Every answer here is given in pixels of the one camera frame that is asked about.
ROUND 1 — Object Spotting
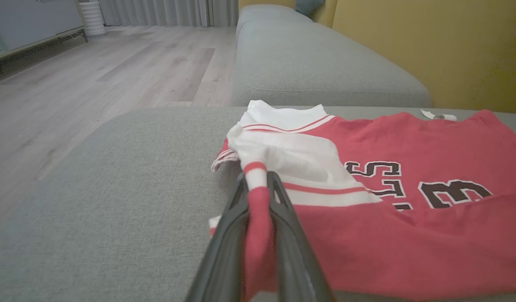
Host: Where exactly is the teal pillow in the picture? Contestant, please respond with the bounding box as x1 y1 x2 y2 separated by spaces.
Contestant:
295 0 326 17

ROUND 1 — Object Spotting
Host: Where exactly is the yellow sofa backrest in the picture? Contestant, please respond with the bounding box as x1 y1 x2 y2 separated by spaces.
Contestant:
238 0 516 114

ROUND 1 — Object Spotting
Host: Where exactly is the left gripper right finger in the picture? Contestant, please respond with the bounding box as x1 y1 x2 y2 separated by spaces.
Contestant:
266 171 336 302

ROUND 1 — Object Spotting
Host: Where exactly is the white ribbed cylinder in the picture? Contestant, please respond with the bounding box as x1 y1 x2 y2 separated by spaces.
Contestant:
79 0 107 37

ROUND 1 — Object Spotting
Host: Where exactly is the grey curtain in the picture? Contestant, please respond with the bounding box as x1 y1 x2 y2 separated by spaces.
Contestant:
98 0 240 28

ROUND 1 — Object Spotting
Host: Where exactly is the small white fabric label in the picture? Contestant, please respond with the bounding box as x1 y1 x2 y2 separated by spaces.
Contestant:
421 109 457 122

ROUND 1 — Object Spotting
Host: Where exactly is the grey sofa seat cushion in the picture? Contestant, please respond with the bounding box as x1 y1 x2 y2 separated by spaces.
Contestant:
236 4 315 28
232 19 433 108
0 106 516 302

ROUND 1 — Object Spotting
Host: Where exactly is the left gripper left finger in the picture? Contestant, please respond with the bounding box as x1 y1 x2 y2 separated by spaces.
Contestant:
185 172 250 302

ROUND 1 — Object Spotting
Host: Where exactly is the red jersey with dark lettering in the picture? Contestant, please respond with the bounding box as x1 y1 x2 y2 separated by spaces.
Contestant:
208 100 516 302

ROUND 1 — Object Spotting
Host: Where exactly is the light grey low cabinet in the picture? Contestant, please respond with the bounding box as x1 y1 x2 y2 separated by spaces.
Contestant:
0 0 89 76

